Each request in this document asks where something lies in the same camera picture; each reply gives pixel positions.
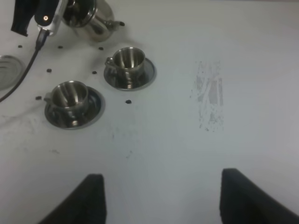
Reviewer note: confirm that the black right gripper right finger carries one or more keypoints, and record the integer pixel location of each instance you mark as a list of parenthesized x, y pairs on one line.
[(243, 202)]

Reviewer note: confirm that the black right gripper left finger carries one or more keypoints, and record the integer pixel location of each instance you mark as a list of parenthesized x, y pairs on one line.
[(85, 205)]

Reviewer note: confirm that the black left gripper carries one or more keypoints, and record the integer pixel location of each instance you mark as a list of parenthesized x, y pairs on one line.
[(24, 11)]

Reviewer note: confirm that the stainless steel teapot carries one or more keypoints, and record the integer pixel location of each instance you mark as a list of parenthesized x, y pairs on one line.
[(92, 20)]

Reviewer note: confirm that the steel teapot tray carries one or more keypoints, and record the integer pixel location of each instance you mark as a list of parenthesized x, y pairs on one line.
[(11, 70)]

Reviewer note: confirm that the near stainless steel teacup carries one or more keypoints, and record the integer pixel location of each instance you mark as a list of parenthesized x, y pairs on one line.
[(69, 96)]

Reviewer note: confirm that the stainless steel teacup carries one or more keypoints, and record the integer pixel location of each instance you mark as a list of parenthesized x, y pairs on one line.
[(128, 59), (69, 96)]

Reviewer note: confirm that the far stainless steel teacup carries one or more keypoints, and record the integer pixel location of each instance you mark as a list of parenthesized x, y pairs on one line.
[(128, 59)]

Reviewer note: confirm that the near stainless steel saucer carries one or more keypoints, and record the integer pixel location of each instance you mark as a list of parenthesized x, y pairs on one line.
[(68, 120)]

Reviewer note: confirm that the stainless steel saucer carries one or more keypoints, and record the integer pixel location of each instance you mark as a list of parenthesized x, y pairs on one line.
[(68, 120), (135, 82)]

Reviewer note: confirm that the far stainless steel saucer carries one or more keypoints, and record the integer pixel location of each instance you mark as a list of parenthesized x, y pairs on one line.
[(135, 82)]

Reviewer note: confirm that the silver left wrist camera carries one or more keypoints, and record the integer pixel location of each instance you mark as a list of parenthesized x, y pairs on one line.
[(49, 14)]

